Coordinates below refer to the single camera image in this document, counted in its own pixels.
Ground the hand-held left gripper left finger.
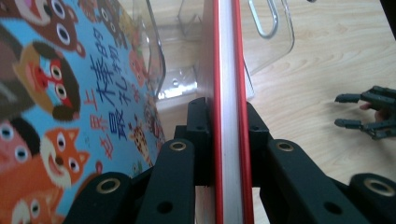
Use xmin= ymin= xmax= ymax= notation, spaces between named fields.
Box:
xmin=173 ymin=96 xmax=217 ymax=189

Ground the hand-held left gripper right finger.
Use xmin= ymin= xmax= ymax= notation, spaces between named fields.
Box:
xmin=246 ymin=101 xmax=273 ymax=189

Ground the red hardcover book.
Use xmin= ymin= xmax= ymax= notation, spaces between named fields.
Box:
xmin=197 ymin=0 xmax=256 ymax=224

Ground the clear acrylic book rack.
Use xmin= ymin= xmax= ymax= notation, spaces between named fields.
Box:
xmin=124 ymin=0 xmax=296 ymax=110

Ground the colourful animals picture book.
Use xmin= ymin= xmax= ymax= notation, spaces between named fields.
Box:
xmin=0 ymin=0 xmax=166 ymax=224

